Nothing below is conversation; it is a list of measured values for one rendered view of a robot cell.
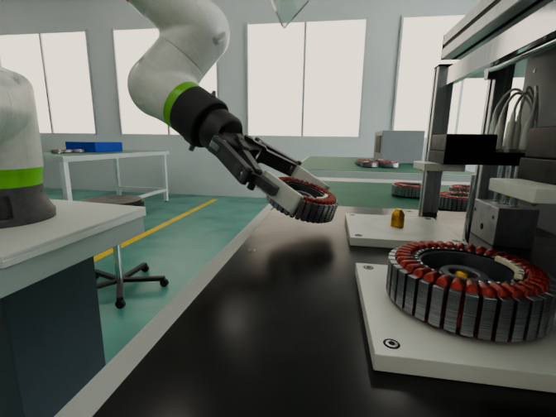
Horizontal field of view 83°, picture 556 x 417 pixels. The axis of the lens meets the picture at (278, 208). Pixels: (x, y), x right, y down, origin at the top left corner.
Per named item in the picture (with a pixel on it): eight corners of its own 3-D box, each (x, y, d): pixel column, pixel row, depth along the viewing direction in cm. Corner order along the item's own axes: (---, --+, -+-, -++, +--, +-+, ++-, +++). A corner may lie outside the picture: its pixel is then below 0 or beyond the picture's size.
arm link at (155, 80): (142, 110, 66) (102, 82, 55) (177, 61, 66) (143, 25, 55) (188, 145, 62) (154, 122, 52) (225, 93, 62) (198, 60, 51)
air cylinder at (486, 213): (491, 246, 43) (498, 207, 42) (468, 231, 50) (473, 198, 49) (533, 248, 42) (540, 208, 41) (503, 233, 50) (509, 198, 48)
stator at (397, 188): (392, 197, 92) (394, 184, 92) (389, 192, 103) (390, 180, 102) (433, 199, 90) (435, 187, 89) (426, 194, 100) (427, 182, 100)
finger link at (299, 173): (289, 179, 56) (290, 178, 57) (320, 201, 55) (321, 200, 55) (296, 165, 55) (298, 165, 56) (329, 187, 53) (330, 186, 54)
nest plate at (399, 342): (372, 371, 19) (374, 352, 19) (354, 272, 34) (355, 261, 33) (660, 406, 17) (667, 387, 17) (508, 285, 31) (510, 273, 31)
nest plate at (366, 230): (349, 245, 43) (350, 237, 42) (344, 219, 57) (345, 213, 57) (468, 253, 40) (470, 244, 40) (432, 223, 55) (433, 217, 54)
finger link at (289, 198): (266, 169, 46) (264, 170, 45) (304, 197, 44) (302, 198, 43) (258, 186, 47) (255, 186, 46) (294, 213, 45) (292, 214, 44)
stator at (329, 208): (252, 201, 48) (258, 178, 46) (284, 191, 57) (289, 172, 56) (318, 232, 44) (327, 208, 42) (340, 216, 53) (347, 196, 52)
